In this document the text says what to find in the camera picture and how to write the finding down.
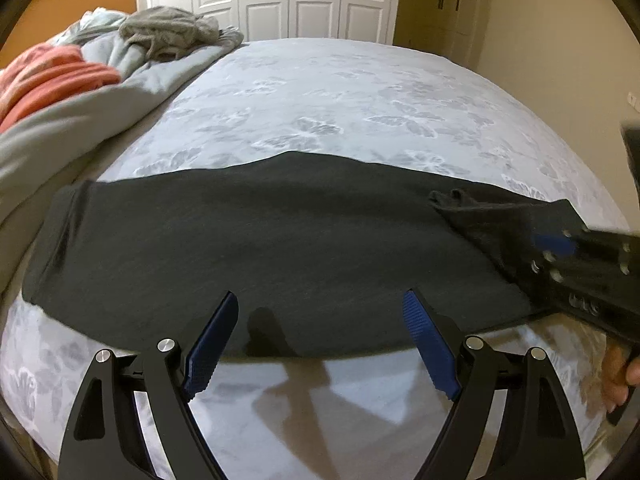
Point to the crumpled grey garment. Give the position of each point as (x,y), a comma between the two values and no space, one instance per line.
(167,30)

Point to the grey butterfly print bed blanket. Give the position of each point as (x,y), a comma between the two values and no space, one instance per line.
(350,100)

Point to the white wall socket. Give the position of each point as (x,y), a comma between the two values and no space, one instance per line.
(633,100)

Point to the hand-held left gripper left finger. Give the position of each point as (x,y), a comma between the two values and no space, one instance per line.
(211,342)

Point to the dark grey pants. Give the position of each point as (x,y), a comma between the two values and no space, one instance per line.
(250,240)

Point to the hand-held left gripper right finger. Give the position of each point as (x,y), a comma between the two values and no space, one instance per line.
(431,342)

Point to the orange fleece blanket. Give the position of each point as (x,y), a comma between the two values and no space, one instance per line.
(50,77)

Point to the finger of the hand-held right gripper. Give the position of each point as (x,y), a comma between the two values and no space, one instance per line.
(554,244)
(575,287)

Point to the person's right hand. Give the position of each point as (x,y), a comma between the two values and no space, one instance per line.
(614,375)

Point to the light grey duvet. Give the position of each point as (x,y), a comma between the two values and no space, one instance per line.
(150,85)

